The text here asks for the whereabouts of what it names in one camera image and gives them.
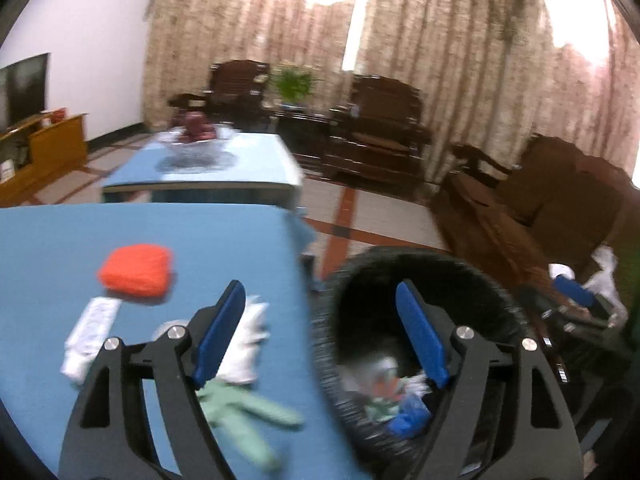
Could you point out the black flat television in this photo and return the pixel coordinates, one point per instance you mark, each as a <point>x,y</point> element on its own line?
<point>25,90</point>

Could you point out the large blue tablecloth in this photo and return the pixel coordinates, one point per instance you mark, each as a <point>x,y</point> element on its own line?
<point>50,240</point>

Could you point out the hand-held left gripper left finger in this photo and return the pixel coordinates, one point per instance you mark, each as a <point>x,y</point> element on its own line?
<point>220,335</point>

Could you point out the dark wooden side table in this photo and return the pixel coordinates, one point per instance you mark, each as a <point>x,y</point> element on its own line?
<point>305,130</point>

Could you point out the beige floral curtain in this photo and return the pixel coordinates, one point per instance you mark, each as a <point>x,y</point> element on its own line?
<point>200,35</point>

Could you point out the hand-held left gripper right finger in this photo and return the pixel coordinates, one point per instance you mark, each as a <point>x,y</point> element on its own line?
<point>422,335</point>

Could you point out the coffee table with blue cloth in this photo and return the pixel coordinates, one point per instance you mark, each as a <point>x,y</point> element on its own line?
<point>250,165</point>

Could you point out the blue plastic bag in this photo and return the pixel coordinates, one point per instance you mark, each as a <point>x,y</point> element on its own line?
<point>410,417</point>

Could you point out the slim white box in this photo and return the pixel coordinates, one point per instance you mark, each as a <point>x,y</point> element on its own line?
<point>90,330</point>

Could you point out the orange foam net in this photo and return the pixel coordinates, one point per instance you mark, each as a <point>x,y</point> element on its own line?
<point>135,270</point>

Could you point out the black trash bin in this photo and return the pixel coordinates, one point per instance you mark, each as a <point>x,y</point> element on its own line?
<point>350,272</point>

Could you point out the green glove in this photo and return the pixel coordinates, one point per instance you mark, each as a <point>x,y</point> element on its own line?
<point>382,407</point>
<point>235,405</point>

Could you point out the white tissue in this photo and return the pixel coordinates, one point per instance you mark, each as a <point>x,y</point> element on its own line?
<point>247,340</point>

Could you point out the glass fruit bowl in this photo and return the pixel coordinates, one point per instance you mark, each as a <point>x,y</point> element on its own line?
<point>220,146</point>

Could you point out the wooden television cabinet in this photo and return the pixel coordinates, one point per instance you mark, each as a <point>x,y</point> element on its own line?
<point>55,145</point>

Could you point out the dark wooden armchair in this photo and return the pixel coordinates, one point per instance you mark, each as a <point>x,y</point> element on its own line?
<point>380,105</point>
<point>235,85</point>

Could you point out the dark wooden sofa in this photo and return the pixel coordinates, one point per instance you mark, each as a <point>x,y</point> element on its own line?
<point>550,195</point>

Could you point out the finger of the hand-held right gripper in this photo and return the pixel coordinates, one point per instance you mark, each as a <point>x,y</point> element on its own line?
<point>575,290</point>

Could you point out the white plastic bag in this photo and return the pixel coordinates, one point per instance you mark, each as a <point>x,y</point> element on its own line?
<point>607,270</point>

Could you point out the small white box in cabinet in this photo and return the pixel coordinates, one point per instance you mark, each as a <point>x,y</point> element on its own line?
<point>6,170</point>

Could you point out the green potted plant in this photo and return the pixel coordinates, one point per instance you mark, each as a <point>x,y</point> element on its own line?
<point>295,82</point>

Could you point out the red apple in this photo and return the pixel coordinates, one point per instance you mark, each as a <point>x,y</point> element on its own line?
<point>187,135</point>
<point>194,119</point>
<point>207,133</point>

